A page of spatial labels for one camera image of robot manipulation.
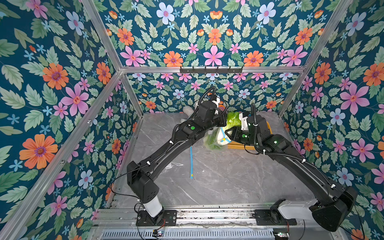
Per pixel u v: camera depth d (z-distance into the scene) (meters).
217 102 0.64
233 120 0.70
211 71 0.93
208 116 0.52
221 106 1.15
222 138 0.69
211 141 0.82
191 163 0.93
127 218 0.75
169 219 0.74
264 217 0.72
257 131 0.52
